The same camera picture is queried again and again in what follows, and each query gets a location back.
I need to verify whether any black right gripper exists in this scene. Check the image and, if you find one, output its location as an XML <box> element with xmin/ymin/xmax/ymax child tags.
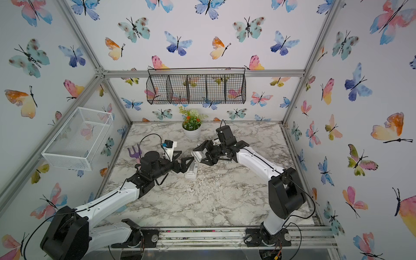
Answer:
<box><xmin>193</xmin><ymin>139</ymin><xmax>228</xmax><ymax>166</ymax></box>

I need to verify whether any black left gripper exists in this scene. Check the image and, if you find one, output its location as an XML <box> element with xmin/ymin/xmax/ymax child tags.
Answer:
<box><xmin>150</xmin><ymin>150</ymin><xmax>193</xmax><ymax>183</ymax></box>

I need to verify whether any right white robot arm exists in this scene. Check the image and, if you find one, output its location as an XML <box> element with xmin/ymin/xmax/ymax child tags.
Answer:
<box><xmin>192</xmin><ymin>125</ymin><xmax>307</xmax><ymax>236</ymax></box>

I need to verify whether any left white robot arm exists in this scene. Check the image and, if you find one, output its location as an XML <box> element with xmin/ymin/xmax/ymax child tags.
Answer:
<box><xmin>40</xmin><ymin>151</ymin><xmax>194</xmax><ymax>260</ymax></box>

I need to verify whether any white flower pot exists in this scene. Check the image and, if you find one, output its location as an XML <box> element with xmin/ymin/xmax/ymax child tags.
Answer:
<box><xmin>183</xmin><ymin>127</ymin><xmax>201</xmax><ymax>140</ymax></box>

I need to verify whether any green artificial plant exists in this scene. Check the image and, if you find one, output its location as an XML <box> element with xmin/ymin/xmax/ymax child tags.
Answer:
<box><xmin>179</xmin><ymin>106</ymin><xmax>208</xmax><ymax>131</ymax></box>

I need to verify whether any purple plastic fork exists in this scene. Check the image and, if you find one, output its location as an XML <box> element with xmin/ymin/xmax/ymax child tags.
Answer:
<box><xmin>127</xmin><ymin>144</ymin><xmax>142</xmax><ymax>164</ymax></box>

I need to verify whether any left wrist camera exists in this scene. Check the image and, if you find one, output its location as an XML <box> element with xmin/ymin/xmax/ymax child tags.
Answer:
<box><xmin>162</xmin><ymin>140</ymin><xmax>177</xmax><ymax>161</ymax></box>

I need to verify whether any black wire wall basket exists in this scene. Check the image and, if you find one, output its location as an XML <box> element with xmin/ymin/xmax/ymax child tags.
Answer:
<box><xmin>145</xmin><ymin>67</ymin><xmax>247</xmax><ymax>105</ymax></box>

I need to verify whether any white mesh wall basket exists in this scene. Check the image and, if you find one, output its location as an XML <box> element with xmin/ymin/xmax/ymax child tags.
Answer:
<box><xmin>41</xmin><ymin>107</ymin><xmax>113</xmax><ymax>171</ymax></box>

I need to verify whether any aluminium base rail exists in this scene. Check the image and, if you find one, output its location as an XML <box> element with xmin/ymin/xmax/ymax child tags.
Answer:
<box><xmin>87</xmin><ymin>225</ymin><xmax>339</xmax><ymax>251</ymax></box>

